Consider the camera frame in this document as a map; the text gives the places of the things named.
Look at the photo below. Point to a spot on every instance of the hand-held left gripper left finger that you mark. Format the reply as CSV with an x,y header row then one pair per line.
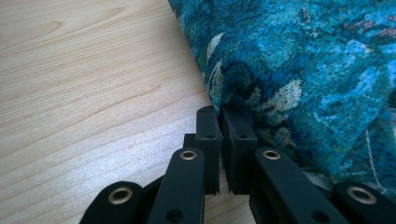
x,y
209,149

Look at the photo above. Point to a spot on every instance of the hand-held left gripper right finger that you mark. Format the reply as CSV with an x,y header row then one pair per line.
x,y
238,155

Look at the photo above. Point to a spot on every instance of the teal floral shirt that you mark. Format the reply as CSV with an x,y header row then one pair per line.
x,y
295,77

